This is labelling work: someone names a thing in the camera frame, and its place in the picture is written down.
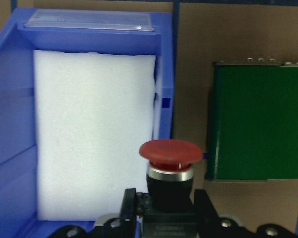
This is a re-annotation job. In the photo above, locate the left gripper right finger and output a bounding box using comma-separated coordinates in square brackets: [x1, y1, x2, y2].
[194, 189, 219, 223]

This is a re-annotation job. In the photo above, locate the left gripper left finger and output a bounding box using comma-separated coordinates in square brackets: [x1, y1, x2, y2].
[119, 188, 138, 223]

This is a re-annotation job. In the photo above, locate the red push button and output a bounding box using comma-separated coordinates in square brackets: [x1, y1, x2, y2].
[139, 139, 203, 238]

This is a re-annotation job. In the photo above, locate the green conveyor belt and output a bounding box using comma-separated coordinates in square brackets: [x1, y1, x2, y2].
[206, 61, 298, 181]

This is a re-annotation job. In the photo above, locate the left bin white foam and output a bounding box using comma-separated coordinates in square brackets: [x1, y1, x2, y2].
[34, 50, 156, 221]

